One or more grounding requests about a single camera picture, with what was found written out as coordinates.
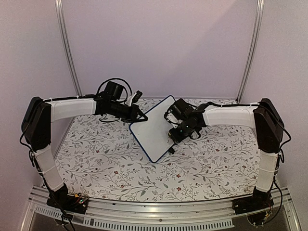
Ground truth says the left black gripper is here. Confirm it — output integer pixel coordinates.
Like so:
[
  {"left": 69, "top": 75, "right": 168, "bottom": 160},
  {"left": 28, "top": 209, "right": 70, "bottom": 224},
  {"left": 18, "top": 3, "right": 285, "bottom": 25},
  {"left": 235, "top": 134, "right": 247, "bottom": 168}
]
[{"left": 110, "top": 101, "right": 148, "bottom": 124}]

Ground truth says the small blue-framed whiteboard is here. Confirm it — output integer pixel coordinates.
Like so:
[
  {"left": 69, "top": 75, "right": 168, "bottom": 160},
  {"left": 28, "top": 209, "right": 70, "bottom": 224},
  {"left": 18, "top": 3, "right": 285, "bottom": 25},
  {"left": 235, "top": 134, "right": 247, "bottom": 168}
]
[{"left": 128, "top": 95, "right": 175, "bottom": 163}]

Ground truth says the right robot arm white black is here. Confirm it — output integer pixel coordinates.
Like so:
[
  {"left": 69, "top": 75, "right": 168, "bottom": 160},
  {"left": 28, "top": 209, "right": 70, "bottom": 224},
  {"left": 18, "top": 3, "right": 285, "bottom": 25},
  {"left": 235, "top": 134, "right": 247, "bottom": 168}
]
[{"left": 164, "top": 99, "right": 287, "bottom": 210}]

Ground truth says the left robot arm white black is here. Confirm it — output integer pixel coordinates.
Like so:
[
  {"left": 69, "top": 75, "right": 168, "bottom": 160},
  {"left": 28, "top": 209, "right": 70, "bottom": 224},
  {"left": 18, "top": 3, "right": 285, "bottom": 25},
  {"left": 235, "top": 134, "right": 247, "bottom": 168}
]
[{"left": 19, "top": 94, "right": 148, "bottom": 209}]

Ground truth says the floral patterned table mat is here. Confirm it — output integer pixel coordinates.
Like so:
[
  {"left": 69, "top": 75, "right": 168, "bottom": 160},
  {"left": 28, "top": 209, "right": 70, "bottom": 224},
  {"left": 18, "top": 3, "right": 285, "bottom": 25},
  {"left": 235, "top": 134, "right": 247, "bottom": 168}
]
[{"left": 45, "top": 97, "right": 275, "bottom": 203}]

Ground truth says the wire whiteboard stand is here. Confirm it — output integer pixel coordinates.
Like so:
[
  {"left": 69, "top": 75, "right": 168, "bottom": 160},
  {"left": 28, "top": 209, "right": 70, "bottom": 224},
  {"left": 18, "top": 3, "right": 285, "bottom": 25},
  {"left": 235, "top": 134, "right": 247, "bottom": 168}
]
[{"left": 168, "top": 147, "right": 175, "bottom": 154}]

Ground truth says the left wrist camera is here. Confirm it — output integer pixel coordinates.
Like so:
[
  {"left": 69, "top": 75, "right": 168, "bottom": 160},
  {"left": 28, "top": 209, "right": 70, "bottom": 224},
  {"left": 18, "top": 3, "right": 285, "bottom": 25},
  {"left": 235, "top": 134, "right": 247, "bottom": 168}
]
[{"left": 125, "top": 90, "right": 142, "bottom": 106}]

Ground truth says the left black cable loop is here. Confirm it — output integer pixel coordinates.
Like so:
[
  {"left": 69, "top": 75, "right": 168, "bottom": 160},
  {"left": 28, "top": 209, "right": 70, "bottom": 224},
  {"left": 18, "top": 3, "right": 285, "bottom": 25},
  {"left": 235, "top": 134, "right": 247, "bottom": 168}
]
[{"left": 96, "top": 77, "right": 133, "bottom": 102}]

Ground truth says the front aluminium rail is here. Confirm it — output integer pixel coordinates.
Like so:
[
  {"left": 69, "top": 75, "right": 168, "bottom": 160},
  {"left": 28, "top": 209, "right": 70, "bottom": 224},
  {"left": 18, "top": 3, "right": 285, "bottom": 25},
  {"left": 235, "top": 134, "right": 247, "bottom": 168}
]
[{"left": 21, "top": 186, "right": 302, "bottom": 231}]

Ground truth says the right black cable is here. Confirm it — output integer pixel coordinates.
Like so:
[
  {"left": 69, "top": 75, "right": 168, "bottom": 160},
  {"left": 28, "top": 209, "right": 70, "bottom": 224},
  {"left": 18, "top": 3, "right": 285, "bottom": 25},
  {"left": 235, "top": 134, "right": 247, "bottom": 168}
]
[{"left": 259, "top": 108, "right": 293, "bottom": 164}]

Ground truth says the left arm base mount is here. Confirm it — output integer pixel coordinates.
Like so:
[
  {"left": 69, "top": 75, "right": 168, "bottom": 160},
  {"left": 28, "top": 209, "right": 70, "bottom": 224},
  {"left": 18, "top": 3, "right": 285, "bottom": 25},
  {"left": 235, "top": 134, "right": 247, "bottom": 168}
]
[{"left": 47, "top": 192, "right": 89, "bottom": 214}]

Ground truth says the right aluminium frame post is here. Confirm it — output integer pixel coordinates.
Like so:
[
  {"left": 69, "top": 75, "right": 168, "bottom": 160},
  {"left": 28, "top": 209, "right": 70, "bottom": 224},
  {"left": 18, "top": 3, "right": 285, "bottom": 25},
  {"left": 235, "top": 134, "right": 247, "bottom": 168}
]
[{"left": 236, "top": 0, "right": 264, "bottom": 103}]

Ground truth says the aluminium frame post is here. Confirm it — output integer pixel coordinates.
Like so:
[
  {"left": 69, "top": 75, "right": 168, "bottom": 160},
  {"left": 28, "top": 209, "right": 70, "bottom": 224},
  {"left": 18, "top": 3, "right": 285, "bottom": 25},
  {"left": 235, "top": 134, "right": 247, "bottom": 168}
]
[
  {"left": 54, "top": 0, "right": 82, "bottom": 96},
  {"left": 236, "top": 0, "right": 264, "bottom": 103}
]

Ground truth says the left aluminium frame post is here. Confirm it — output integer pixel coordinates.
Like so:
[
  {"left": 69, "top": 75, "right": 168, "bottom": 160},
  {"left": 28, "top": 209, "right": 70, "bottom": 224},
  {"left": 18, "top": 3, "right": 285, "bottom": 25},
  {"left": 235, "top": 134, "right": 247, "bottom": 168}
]
[{"left": 54, "top": 0, "right": 82, "bottom": 96}]

